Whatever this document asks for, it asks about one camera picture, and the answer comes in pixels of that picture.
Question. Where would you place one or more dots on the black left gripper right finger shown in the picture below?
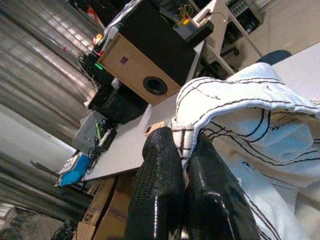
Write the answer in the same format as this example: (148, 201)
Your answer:
(212, 200)

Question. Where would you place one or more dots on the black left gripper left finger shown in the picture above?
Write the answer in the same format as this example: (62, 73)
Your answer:
(157, 175)

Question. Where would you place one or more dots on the white jacket with dark stitching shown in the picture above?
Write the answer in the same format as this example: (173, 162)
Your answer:
(250, 120)

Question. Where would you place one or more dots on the white table with black legs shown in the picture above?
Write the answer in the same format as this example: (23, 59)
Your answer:
(130, 152)
(300, 70)

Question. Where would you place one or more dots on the beige remote control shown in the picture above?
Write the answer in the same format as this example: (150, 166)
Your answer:
(156, 126)

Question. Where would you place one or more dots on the brown cardboard box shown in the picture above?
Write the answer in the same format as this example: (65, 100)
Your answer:
(87, 225)
(117, 212)

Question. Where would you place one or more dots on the black computer case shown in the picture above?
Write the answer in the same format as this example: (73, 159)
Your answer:
(120, 110)

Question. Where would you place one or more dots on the blue cloth bundle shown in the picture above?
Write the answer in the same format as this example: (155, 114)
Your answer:
(73, 173)

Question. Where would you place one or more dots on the grey metal box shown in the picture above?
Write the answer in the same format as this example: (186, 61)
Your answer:
(85, 130)

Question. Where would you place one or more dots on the wooden speaker with black sides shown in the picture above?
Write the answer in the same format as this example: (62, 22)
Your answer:
(130, 67)

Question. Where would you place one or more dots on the black device with green light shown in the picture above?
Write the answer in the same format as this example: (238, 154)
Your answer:
(90, 60)

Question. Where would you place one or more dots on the grey curtain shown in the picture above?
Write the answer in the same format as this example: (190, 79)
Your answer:
(37, 75)

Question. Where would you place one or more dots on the dark blue chair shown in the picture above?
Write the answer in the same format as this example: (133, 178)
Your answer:
(275, 55)

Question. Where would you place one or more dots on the white shelf unit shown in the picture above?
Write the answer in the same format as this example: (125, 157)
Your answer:
(215, 10)

